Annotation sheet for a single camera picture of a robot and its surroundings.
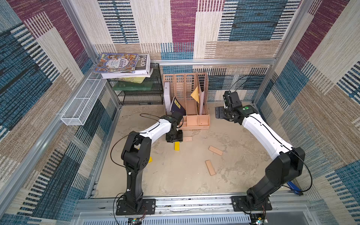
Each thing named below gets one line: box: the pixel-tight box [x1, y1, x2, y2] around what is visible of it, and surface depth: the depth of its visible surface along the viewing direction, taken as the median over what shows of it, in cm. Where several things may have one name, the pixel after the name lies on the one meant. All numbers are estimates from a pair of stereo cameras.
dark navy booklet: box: [170, 96, 187, 116], surface depth 105 cm
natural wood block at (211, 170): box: [204, 159, 216, 176], surface depth 87 cm
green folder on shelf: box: [112, 81, 154, 91], surface depth 97 cm
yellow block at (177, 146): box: [174, 141, 181, 151], surface depth 97 cm
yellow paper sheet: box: [190, 85, 200, 105], surface depth 93 cm
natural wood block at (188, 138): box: [183, 136, 193, 142], surface depth 101 cm
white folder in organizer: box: [164, 81, 173, 115], surface depth 103 cm
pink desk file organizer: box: [162, 72, 210, 131], surface depth 107 cm
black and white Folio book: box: [100, 53, 154, 80], surface depth 83 cm
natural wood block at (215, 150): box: [208, 145, 224, 157], surface depth 94 cm
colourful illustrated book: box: [92, 52, 140, 74], surface depth 83 cm
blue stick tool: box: [286, 180, 304, 196], surface depth 81 cm
